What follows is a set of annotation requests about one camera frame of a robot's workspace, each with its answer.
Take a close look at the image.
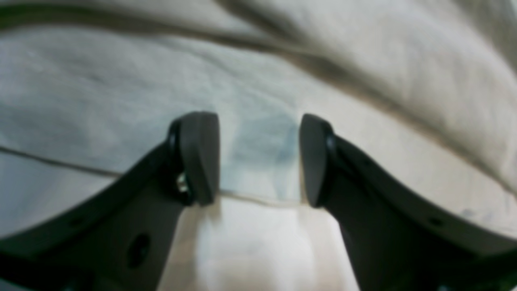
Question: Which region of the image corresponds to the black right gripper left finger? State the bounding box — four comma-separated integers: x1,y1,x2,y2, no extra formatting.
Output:
1,111,220,291

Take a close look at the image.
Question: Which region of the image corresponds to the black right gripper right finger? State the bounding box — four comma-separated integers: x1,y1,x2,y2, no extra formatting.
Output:
299,114,517,291

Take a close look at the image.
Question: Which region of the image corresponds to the beige t-shirt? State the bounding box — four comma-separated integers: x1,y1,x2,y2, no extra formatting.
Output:
1,0,516,291

